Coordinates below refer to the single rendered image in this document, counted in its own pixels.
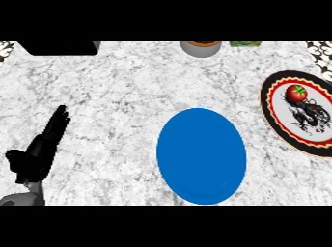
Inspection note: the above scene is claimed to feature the red tomato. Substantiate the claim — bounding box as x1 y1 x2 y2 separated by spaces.
284 84 309 103

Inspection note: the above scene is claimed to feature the blue plate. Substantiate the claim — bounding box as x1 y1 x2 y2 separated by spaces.
154 107 247 206

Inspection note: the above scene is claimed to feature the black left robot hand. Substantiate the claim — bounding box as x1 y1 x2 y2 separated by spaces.
4 104 72 185

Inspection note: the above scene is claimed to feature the black appliance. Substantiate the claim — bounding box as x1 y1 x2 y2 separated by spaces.
19 41 103 57

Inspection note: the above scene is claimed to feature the black rimmed dragon plate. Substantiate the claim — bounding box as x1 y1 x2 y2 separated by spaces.
259 69 332 159

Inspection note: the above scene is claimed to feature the green box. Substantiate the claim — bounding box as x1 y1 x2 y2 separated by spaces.
228 41 261 48

